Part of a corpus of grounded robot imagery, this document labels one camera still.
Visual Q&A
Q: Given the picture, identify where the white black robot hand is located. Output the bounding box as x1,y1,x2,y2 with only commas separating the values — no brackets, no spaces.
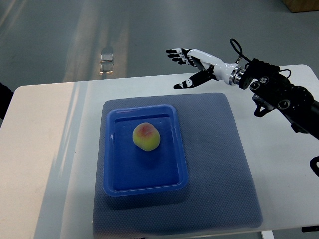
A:
166,48,244,89

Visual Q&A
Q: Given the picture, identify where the yellow-green red peach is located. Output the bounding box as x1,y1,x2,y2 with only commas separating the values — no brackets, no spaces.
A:
132,122,160,152

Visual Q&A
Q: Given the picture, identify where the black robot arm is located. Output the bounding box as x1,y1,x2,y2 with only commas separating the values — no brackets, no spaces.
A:
230,38,319,139

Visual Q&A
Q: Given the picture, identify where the upper metal floor plate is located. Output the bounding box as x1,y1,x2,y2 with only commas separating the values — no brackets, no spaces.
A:
100,53,113,63

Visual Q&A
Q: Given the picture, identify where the brown cardboard box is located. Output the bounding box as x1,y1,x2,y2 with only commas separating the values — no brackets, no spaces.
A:
282,0,319,13

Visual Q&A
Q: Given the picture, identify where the grey-blue textured mat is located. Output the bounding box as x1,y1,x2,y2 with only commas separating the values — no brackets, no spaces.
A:
93,93,263,239

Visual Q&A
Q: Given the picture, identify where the blue plastic tray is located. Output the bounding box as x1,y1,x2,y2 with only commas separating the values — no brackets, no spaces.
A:
103,105,188,197

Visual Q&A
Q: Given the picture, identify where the person in white shirt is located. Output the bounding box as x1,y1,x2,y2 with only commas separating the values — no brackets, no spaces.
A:
0,83,13,120

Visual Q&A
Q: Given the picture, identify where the black table leg bracket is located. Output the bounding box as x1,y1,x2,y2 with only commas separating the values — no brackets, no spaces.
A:
302,225,319,233

